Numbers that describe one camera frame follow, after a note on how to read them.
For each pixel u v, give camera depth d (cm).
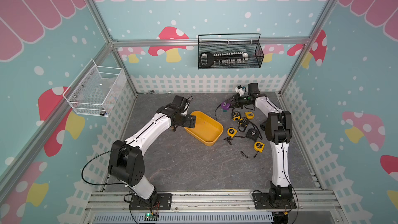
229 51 92
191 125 79
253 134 94
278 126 63
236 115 103
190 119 79
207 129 102
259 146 90
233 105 98
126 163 44
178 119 71
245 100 92
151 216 73
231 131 97
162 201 74
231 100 97
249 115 106
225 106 100
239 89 100
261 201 74
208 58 90
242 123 101
